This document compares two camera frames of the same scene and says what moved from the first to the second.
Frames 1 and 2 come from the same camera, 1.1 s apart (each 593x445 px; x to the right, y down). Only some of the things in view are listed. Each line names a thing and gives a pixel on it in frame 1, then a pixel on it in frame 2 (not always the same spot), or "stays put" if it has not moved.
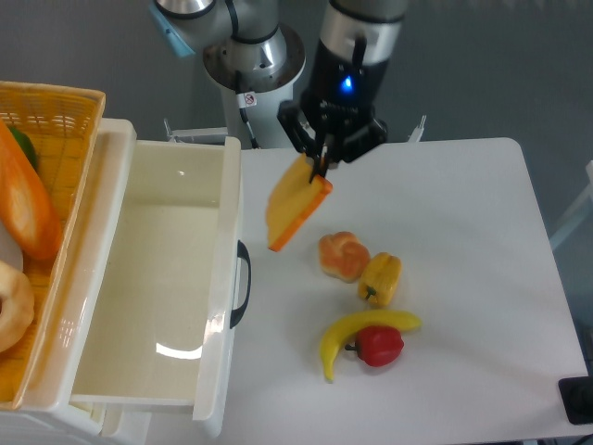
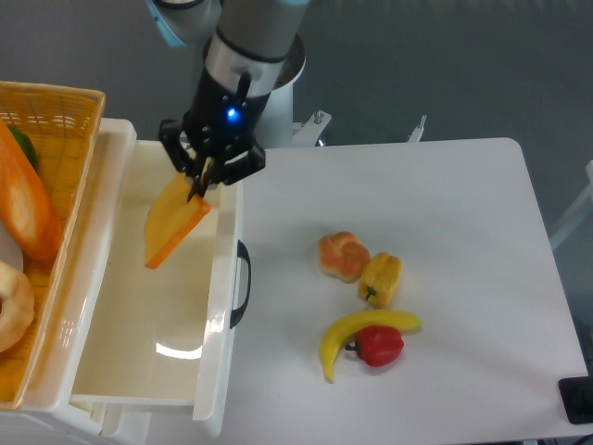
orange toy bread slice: (293, 200) -> (170, 217)
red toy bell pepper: (378, 346) stays put
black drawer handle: (238, 313) stays put
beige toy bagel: (17, 306) stays put
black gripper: (336, 113) -> (216, 136)
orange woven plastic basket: (63, 125) stays put
